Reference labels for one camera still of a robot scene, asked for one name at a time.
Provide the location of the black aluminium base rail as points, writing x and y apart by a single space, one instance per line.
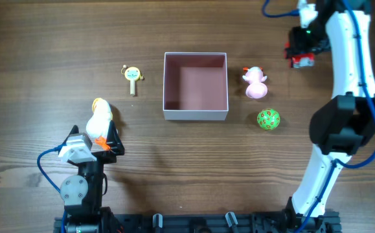
257 222

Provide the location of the yellow wooden rattle toy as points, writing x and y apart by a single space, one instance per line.
132 74

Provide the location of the red toy fire truck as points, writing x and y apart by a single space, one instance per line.
299 60

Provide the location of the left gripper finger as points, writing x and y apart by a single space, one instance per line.
113 140
73 131

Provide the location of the white yellow duck plush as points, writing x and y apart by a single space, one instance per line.
98 125

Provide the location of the green numbered ball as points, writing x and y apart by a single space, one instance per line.
268 119

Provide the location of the pink open cardboard box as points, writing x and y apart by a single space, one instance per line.
195 86

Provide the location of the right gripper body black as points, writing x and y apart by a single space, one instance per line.
299 51

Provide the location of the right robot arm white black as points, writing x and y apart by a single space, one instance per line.
347 121

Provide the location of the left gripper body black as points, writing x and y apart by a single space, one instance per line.
103 155

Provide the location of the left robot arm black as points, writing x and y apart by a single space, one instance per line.
82 193

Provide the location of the pink pig toy figure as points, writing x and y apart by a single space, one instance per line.
255 77

